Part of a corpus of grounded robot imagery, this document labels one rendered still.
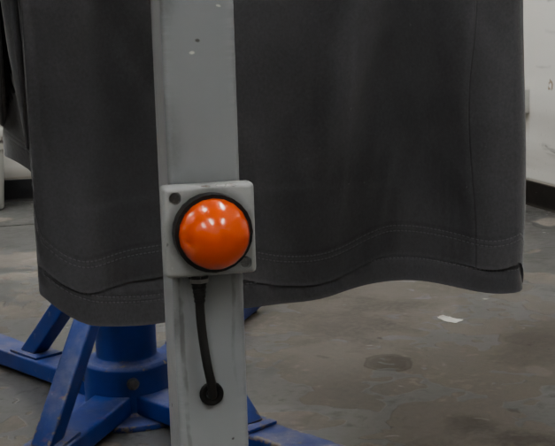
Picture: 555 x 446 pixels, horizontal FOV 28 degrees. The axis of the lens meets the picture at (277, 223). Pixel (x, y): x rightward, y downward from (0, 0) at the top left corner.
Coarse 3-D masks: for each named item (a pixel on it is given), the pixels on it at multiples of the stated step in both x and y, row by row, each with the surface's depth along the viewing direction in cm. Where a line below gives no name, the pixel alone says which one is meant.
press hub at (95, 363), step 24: (96, 336) 226; (120, 336) 222; (144, 336) 224; (96, 360) 226; (120, 360) 223; (144, 360) 225; (96, 384) 223; (120, 384) 221; (144, 384) 222; (120, 432) 216
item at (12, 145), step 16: (0, 16) 89; (0, 32) 87; (0, 48) 87; (0, 64) 87; (0, 80) 88; (0, 96) 89; (16, 96) 90; (0, 112) 91; (16, 112) 91; (16, 128) 93; (16, 144) 93; (16, 160) 94
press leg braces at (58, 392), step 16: (48, 320) 246; (64, 320) 246; (32, 336) 252; (48, 336) 248; (80, 336) 207; (16, 352) 255; (32, 352) 253; (48, 352) 253; (64, 352) 205; (80, 352) 204; (64, 368) 203; (80, 368) 204; (64, 384) 201; (80, 384) 204; (48, 400) 199; (64, 400) 199; (48, 416) 197; (64, 416) 198; (256, 416) 204; (48, 432) 195; (64, 432) 198; (80, 432) 201
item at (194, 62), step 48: (192, 0) 59; (192, 48) 59; (192, 96) 59; (192, 144) 60; (192, 192) 59; (240, 192) 60; (240, 288) 62; (192, 336) 61; (240, 336) 62; (192, 384) 62; (240, 384) 63; (192, 432) 62; (240, 432) 63
